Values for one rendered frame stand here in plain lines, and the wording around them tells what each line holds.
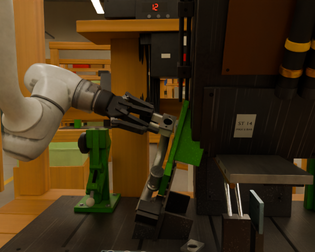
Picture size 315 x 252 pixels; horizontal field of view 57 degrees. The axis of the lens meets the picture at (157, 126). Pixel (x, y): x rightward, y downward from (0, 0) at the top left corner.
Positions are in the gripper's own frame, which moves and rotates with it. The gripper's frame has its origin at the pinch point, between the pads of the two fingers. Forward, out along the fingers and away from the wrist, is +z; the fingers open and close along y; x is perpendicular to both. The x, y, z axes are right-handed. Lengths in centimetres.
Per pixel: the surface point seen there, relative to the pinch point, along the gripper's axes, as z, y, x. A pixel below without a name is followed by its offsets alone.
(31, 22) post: -60, 32, 9
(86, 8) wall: -360, 825, 561
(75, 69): -231, 458, 482
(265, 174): 21.3, -20.1, -22.1
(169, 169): 5.3, -15.2, -3.1
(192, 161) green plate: 10.5, -11.0, -3.9
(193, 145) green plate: 9.2, -8.1, -6.8
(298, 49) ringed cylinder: 17.6, -2.8, -39.1
